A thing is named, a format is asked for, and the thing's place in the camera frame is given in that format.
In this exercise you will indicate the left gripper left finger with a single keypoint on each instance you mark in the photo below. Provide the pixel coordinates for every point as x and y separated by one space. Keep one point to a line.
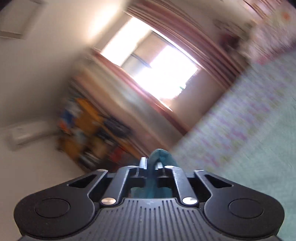
126 178

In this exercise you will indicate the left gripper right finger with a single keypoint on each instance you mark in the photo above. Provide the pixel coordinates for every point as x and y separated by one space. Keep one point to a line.
173 183

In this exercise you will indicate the light blue white jacket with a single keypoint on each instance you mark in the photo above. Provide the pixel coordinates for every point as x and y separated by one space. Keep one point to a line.
151 189

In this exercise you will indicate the wooden bookshelf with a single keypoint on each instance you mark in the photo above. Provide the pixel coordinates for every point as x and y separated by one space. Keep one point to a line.
85 139

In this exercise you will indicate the dark hanging tote bag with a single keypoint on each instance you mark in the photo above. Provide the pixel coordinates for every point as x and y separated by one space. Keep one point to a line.
117 128

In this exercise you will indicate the pink left curtain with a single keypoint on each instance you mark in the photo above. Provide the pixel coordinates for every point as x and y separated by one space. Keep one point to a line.
112 91

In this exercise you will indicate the pink curtain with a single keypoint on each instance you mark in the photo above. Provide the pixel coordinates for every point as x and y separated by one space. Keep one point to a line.
112 91
171 21

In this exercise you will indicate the green quilted bee bedspread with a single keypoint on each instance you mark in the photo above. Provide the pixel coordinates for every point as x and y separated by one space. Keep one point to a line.
237 116

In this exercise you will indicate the cluttered white nightstand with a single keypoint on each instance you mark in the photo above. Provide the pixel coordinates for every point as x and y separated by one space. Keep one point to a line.
233 38

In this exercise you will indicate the pink right curtain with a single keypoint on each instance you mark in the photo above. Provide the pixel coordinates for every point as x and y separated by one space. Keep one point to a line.
171 21

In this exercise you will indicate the floral folded duvet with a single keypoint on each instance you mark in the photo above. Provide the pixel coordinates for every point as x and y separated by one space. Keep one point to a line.
272 37

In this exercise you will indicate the white wall air conditioner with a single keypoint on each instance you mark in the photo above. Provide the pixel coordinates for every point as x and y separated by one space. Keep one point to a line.
23 134

